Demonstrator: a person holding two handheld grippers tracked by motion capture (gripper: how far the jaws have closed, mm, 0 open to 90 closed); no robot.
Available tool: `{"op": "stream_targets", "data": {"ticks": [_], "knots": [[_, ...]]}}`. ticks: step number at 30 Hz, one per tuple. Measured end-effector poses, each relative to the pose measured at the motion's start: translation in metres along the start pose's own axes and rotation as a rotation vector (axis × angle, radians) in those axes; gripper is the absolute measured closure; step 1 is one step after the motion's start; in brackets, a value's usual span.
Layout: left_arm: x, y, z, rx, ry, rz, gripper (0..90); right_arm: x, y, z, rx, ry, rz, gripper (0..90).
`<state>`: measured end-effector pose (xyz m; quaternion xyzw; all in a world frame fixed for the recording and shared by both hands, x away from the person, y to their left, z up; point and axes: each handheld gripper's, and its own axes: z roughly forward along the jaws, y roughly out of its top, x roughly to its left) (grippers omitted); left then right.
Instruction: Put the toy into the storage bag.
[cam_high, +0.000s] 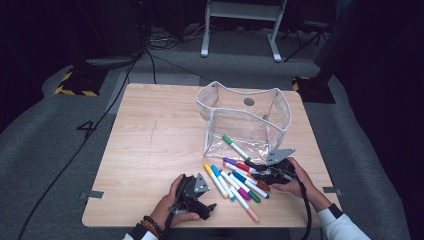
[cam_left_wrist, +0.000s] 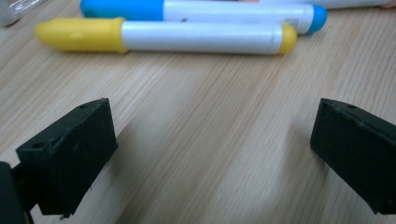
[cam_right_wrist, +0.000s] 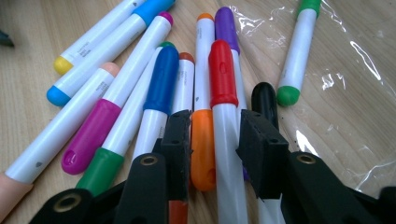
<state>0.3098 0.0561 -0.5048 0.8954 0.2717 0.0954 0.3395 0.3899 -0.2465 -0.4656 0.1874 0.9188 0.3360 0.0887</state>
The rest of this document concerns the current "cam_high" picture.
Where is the dark green marker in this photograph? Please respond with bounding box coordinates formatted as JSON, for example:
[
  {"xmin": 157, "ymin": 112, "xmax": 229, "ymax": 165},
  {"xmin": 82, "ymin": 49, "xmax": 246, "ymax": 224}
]
[{"xmin": 227, "ymin": 172, "xmax": 262, "ymax": 204}]

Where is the person's left hand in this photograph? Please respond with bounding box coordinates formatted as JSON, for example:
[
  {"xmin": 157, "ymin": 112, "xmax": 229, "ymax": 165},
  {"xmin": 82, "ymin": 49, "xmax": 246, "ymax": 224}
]
[{"xmin": 149, "ymin": 173, "xmax": 201, "ymax": 231}]

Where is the brown marker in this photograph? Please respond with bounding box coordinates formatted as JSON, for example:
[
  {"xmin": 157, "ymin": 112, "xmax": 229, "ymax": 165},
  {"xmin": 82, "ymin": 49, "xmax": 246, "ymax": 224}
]
[{"xmin": 248, "ymin": 178, "xmax": 272, "ymax": 193}]

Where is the black tripod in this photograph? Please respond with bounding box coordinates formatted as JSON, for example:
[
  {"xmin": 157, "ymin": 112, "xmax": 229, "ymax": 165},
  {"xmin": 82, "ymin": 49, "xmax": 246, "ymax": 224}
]
[{"xmin": 283, "ymin": 20, "xmax": 334, "ymax": 63}]

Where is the black beaded bracelet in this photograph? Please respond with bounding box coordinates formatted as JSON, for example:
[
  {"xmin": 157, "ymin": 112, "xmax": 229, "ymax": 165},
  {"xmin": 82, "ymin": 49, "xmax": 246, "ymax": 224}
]
[{"xmin": 143, "ymin": 215, "xmax": 164, "ymax": 235}]

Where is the bundle of cables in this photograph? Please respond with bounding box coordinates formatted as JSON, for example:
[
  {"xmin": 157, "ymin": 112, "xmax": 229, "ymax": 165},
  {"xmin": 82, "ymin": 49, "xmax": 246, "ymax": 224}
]
[{"xmin": 146, "ymin": 23, "xmax": 208, "ymax": 51}]

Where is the yellow marker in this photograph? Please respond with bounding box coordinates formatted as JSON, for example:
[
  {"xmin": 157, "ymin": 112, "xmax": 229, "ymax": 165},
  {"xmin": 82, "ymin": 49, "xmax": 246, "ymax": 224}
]
[{"xmin": 203, "ymin": 162, "xmax": 230, "ymax": 200}]

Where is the black floor cable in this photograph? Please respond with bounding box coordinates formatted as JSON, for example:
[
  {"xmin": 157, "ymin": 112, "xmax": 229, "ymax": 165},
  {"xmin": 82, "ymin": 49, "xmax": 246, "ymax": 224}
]
[
  {"xmin": 149, "ymin": 53, "xmax": 215, "ymax": 83},
  {"xmin": 16, "ymin": 54, "xmax": 144, "ymax": 240},
  {"xmin": 145, "ymin": 46, "xmax": 158, "ymax": 85}
]

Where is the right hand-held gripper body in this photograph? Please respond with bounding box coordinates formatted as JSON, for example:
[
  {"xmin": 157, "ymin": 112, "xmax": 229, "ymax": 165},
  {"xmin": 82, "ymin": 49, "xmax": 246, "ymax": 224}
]
[{"xmin": 254, "ymin": 147, "xmax": 298, "ymax": 186}]

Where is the peach marker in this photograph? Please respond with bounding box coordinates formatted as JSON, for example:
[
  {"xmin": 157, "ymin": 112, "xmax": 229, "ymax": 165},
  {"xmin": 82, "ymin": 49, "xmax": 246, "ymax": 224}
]
[{"xmin": 228, "ymin": 185, "xmax": 261, "ymax": 223}]

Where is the white metal stand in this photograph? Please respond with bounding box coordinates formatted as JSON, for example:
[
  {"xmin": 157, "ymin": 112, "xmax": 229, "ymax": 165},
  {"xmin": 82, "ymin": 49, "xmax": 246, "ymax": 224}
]
[{"xmin": 200, "ymin": 0, "xmax": 288, "ymax": 63}]

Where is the red marker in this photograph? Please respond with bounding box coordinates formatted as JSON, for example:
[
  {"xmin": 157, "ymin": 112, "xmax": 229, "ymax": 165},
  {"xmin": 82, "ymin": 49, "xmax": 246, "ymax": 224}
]
[{"xmin": 223, "ymin": 162, "xmax": 252, "ymax": 173}]

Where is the black yellow-striped stand base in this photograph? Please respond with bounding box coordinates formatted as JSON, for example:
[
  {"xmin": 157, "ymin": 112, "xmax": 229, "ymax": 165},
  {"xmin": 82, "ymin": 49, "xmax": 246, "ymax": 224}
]
[
  {"xmin": 54, "ymin": 66, "xmax": 109, "ymax": 98},
  {"xmin": 292, "ymin": 75, "xmax": 337, "ymax": 104}
]

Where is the grey tape piece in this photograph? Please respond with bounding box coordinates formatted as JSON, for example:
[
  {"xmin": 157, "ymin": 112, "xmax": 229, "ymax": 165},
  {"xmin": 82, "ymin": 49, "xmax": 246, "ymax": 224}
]
[
  {"xmin": 322, "ymin": 186, "xmax": 343, "ymax": 196},
  {"xmin": 79, "ymin": 190, "xmax": 105, "ymax": 201}
]

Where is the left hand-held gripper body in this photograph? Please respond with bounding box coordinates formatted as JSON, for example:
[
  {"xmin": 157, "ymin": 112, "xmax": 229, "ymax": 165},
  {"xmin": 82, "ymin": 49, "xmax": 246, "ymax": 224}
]
[{"xmin": 168, "ymin": 172, "xmax": 212, "ymax": 221}]

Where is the brown beaded bracelet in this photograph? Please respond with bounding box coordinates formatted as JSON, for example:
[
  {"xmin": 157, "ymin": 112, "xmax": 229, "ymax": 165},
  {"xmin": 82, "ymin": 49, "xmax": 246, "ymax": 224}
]
[{"xmin": 139, "ymin": 219, "xmax": 160, "ymax": 238}]

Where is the clear plastic pouch white trim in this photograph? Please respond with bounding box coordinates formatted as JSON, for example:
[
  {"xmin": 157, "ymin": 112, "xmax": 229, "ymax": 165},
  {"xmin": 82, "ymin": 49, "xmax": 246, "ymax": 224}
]
[{"xmin": 195, "ymin": 80, "xmax": 293, "ymax": 166}]

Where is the dark blue marker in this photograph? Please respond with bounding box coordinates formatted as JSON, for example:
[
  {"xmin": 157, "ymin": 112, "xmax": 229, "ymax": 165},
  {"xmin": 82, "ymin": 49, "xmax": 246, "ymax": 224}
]
[{"xmin": 232, "ymin": 170, "xmax": 270, "ymax": 200}]

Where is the person's right hand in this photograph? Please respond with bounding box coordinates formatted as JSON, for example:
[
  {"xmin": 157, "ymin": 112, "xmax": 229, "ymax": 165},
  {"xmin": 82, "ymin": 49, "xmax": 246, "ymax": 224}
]
[{"xmin": 270, "ymin": 157, "xmax": 318, "ymax": 201}]

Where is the purple marker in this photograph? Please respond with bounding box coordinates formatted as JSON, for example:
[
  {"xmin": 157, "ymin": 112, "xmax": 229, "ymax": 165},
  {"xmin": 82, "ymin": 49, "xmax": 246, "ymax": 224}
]
[{"xmin": 223, "ymin": 156, "xmax": 259, "ymax": 174}]

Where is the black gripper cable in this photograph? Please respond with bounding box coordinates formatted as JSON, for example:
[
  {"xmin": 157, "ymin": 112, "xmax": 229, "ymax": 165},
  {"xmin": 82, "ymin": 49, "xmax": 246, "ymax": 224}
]
[
  {"xmin": 162, "ymin": 211, "xmax": 176, "ymax": 240},
  {"xmin": 294, "ymin": 178, "xmax": 313, "ymax": 240}
]

